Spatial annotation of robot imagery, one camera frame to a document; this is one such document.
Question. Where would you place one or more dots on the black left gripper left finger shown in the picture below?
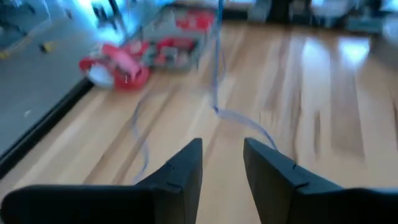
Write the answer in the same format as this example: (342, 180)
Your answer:
(109, 205)

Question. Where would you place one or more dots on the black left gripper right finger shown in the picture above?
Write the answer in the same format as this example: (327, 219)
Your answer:
(311, 205)

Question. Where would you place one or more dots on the red tape measure box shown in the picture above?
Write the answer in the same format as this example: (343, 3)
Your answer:
(124, 71)

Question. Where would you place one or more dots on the grey plastic tool case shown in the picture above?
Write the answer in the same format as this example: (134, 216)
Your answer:
(174, 34)

